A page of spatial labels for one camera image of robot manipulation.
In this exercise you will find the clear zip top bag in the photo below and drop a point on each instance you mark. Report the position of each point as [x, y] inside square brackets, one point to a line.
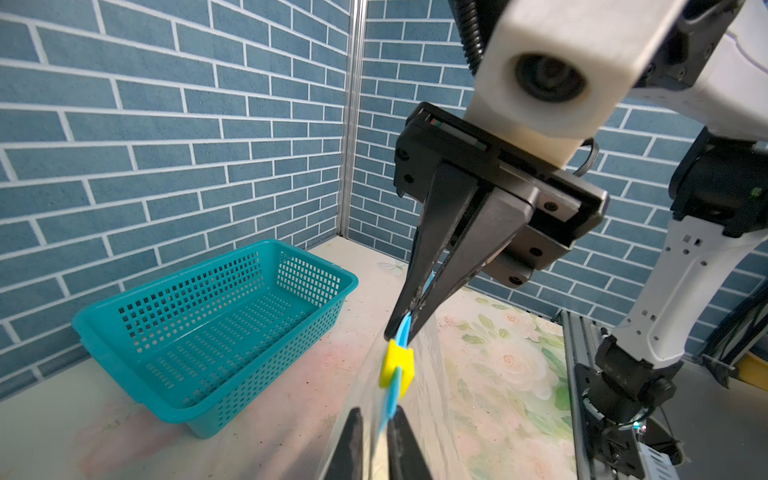
[426, 405]

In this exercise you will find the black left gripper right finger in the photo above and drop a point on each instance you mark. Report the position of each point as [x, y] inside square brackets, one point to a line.
[405, 459]

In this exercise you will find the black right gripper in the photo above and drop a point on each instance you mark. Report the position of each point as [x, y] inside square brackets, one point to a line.
[523, 213]

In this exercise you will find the teal plastic basket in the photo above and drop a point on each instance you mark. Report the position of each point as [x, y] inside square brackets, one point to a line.
[198, 346]

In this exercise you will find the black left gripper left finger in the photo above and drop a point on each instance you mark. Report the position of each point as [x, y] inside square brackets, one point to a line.
[346, 462]

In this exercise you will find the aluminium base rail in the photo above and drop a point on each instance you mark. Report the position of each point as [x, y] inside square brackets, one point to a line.
[613, 399]

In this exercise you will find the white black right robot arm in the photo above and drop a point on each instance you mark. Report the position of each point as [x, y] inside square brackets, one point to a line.
[711, 67]

